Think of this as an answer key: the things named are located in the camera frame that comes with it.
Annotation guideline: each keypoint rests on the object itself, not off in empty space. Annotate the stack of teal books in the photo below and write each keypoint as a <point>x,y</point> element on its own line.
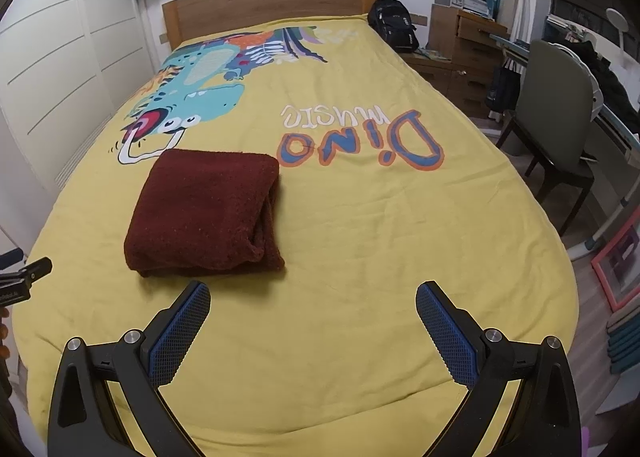
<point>625,337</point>

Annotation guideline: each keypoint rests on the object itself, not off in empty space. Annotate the dark red knit sweater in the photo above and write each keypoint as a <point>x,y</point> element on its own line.
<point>200,212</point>

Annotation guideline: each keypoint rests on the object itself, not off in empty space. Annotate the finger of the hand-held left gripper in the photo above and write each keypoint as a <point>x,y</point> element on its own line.
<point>35,269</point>
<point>11,259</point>

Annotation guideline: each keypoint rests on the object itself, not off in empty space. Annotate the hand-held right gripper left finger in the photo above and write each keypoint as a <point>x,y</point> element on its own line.
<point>180,332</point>

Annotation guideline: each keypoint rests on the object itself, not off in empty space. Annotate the dark jacket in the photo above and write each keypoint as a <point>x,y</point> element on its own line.
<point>610,82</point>

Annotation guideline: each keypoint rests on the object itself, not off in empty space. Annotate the wooden headboard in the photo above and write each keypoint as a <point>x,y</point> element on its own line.
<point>270,2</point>

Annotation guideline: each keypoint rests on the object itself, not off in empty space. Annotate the white wardrobe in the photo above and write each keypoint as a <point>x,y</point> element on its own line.
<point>60,62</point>

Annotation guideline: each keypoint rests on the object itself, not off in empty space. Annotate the white desk lamp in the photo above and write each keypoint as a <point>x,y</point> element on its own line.
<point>617,22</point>

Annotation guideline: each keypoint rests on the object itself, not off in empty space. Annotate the grey-green chair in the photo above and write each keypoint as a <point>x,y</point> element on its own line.
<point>550,102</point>

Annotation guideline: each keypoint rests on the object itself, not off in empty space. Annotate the yellow printed blanket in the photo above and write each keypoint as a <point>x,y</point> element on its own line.
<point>375,262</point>

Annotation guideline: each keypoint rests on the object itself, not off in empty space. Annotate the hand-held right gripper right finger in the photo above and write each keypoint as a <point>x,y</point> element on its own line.
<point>447,332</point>

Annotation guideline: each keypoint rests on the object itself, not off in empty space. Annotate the pink picture frame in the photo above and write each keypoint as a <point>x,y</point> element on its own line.
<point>602,272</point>

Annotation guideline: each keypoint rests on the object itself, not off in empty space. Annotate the dark hanging bag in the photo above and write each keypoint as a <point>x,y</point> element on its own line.
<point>502,87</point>

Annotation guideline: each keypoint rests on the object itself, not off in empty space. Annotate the black backpack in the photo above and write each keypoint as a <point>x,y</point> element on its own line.
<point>392,22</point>

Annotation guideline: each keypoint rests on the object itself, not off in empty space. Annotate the wooden drawer cabinet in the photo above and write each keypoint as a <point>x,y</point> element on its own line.
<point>465,42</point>

